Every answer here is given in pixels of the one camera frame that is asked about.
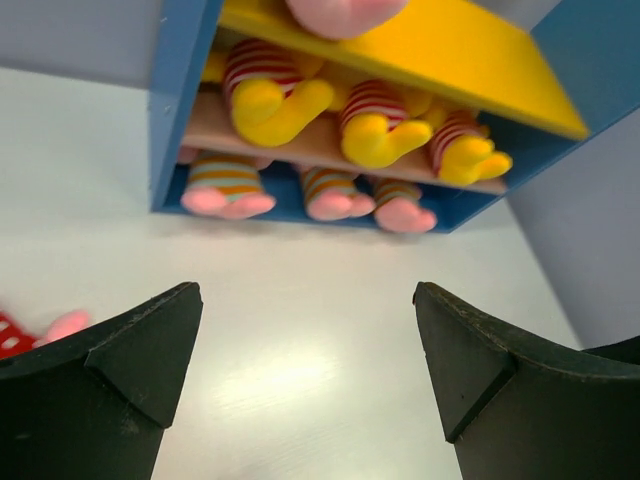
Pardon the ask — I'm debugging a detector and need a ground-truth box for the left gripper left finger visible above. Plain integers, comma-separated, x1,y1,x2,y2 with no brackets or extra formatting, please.
1,282,203,480

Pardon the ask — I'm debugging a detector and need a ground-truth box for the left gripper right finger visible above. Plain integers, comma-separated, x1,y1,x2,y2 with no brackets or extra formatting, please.
413,282,639,479

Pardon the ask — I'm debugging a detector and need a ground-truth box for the pink frog plush striped shirt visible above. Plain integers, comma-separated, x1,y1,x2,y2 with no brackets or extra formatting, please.
178,147,276,220

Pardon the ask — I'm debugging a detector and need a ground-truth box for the yellow bear plush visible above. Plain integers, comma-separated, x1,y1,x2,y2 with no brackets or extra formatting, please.
202,38,335,148
427,109,513,186
338,79,434,169

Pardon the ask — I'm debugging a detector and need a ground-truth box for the pink plush striped body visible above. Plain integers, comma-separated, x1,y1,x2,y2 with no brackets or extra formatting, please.
296,165,376,222

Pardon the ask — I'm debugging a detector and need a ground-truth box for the pink pig plush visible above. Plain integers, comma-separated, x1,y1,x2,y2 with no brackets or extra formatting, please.
286,0,408,40

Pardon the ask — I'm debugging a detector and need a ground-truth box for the brown lower shelf board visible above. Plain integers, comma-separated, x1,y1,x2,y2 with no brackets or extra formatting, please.
180,92,509,196

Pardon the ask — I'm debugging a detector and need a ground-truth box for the blue wooden toy shelf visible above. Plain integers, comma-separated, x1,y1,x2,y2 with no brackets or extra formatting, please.
149,1,639,233

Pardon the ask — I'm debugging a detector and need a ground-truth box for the pink pig plush dotted dress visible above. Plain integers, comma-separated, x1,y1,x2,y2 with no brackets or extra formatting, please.
0,310,91,360

